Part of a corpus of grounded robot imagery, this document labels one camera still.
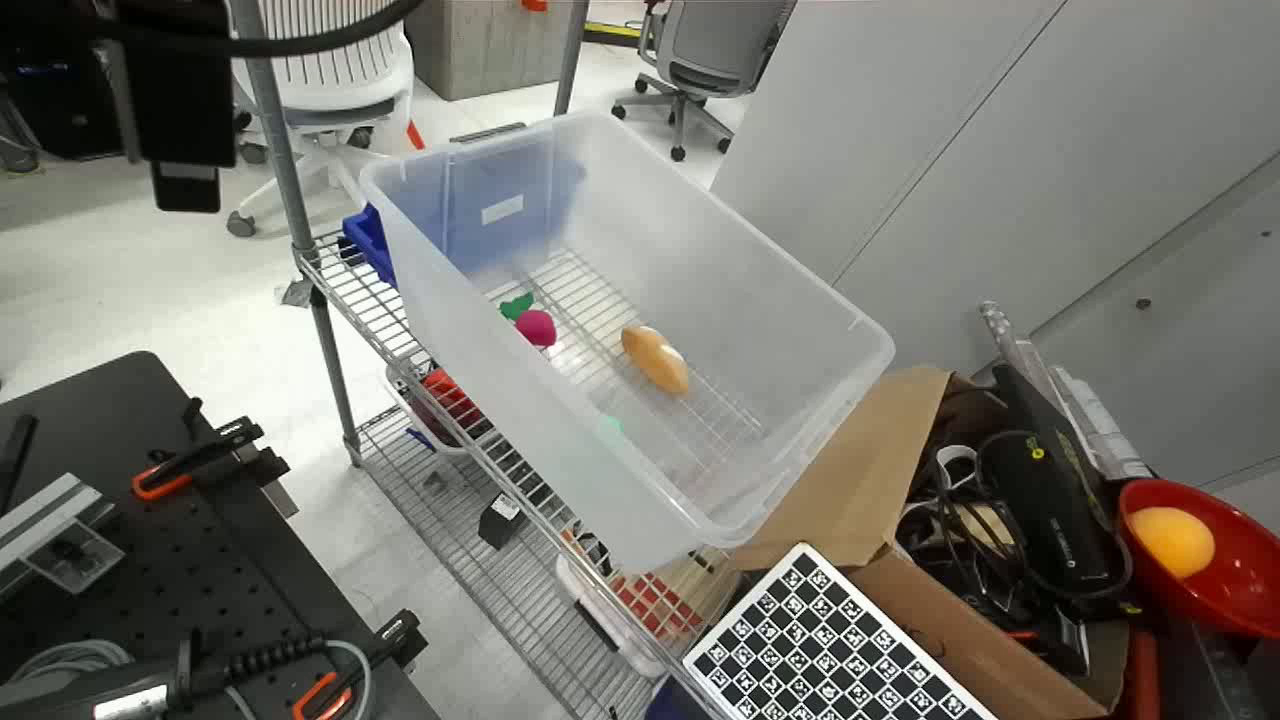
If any orange toy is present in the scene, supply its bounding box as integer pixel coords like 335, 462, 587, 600
617, 321, 697, 400

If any pink and green toy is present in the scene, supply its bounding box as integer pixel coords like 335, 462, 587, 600
511, 309, 562, 352

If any large clear plastic container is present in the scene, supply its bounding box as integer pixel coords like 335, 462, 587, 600
357, 109, 901, 582

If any blue container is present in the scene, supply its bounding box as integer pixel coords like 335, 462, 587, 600
335, 134, 592, 291

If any red parts bin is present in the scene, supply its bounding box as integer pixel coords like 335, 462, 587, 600
421, 365, 488, 434

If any small black power adapter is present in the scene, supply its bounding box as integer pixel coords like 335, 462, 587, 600
476, 496, 528, 552

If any red plastic basket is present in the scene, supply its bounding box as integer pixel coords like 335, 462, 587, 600
612, 568, 709, 649

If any brown cardboard box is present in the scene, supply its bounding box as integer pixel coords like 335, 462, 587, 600
724, 365, 1136, 720

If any grey office chair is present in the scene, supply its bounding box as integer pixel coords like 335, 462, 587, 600
606, 0, 798, 166

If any black white checkerboard panel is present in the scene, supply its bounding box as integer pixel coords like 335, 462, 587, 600
681, 539, 998, 720

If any grey cabinet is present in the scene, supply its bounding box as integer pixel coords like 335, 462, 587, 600
404, 0, 592, 106

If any orange black bar clamp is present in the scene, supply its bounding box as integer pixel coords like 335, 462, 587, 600
284, 608, 432, 720
126, 411, 293, 508

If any white mesh office chair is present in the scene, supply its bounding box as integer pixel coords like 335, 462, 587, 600
221, 0, 421, 239

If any black hanging device box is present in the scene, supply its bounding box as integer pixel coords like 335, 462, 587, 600
108, 0, 241, 215

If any yellow ball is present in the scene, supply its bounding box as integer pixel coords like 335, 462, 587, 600
1123, 504, 1220, 583

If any red bowl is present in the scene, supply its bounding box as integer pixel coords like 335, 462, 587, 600
1116, 478, 1280, 646

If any metal wire shelf rack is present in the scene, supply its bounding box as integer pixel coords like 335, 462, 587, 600
224, 0, 751, 720

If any tangle of black cables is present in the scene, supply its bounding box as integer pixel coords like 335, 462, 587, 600
892, 396, 1138, 634

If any thick black cable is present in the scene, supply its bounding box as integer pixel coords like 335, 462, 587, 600
215, 0, 422, 59

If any black ribbed flexible handle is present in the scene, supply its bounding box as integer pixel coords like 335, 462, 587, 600
88, 630, 340, 720

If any aluminium rail bracket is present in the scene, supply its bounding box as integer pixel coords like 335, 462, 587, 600
0, 467, 133, 600

